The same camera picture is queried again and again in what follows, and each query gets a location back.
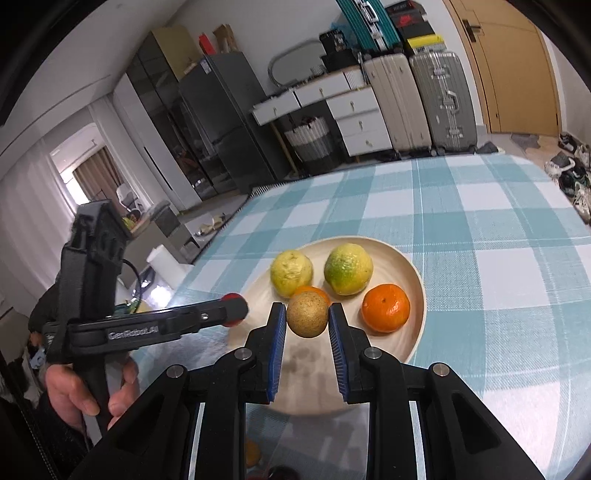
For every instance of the oval mirror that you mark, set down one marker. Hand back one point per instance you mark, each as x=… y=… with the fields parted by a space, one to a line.
x=295 y=62

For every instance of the red tomato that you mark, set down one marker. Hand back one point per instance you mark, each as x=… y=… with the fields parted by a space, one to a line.
x=232 y=297

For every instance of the white drawer desk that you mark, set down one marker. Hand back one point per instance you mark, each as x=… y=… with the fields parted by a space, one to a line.
x=355 y=120

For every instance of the cardboard box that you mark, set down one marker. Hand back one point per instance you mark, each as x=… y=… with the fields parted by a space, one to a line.
x=224 y=38

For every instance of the silver suitcase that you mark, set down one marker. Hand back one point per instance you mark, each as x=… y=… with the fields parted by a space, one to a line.
x=443 y=101

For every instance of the beige suitcase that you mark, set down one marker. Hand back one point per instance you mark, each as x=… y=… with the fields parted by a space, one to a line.
x=397 y=106

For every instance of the brown kiwi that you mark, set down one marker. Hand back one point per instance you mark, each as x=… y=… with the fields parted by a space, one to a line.
x=307 y=314

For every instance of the white cabinet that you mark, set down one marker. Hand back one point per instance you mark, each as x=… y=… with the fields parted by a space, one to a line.
x=147 y=152

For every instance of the dark glass wardrobe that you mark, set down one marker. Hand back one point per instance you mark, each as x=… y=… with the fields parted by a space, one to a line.
x=166 y=115

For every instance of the pile of sneakers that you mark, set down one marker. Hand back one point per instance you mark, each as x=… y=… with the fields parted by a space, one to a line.
x=572 y=175

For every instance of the teal suitcase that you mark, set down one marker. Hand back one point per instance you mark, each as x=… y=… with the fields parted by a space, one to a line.
x=369 y=23

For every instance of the black storage box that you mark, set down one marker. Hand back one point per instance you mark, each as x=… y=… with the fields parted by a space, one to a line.
x=340 y=61

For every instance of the person's left hand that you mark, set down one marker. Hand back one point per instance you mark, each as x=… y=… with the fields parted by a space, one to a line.
x=69 y=392

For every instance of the tan wooden door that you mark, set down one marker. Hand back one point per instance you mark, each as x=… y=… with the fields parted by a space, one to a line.
x=508 y=69

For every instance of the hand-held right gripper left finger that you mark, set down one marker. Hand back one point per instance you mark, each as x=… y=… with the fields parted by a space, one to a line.
x=276 y=350

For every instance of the dark purple plum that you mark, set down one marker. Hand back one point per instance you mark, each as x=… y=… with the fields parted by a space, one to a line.
x=281 y=474

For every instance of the white chair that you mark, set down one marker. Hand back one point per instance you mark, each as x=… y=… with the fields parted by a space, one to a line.
x=128 y=197

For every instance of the pair of beige slippers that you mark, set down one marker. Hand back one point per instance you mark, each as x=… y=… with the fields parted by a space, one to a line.
x=210 y=225

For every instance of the dark cloth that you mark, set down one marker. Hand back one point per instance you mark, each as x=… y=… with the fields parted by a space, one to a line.
x=487 y=147

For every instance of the grey door rug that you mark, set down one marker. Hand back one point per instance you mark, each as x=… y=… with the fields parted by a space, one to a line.
x=525 y=141

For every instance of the small orange fruit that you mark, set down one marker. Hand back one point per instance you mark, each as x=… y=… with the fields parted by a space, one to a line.
x=252 y=453

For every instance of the grey refrigerator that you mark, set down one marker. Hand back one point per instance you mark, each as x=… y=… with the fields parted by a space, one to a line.
x=231 y=124

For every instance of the red shoe box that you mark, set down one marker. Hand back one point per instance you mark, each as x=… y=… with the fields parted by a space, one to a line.
x=408 y=21

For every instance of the cream round plate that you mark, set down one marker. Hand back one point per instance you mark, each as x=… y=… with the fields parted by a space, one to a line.
x=318 y=258

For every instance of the yellow lemon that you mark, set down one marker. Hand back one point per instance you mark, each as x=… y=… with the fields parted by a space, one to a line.
x=291 y=272

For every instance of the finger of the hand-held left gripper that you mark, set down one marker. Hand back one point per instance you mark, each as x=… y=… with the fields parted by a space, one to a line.
x=203 y=316

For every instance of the orange mandarin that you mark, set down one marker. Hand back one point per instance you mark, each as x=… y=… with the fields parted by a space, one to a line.
x=314 y=291
x=385 y=308

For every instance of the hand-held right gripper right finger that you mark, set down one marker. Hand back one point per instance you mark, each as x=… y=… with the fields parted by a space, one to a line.
x=338 y=355

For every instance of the woven laundry basket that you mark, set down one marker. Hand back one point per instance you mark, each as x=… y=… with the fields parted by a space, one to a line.
x=314 y=145

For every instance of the person's left forearm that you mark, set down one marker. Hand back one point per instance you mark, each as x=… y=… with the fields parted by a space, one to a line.
x=51 y=443

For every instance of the brown curtain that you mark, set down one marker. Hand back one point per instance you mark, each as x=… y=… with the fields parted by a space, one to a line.
x=99 y=173

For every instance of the green yellow citrus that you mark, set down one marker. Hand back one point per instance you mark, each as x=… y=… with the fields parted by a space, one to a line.
x=348 y=270

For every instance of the white paper towel roll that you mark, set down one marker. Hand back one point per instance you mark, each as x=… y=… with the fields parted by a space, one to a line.
x=167 y=266

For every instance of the yellow black shoe box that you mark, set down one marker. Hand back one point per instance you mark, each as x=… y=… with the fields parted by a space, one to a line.
x=427 y=43

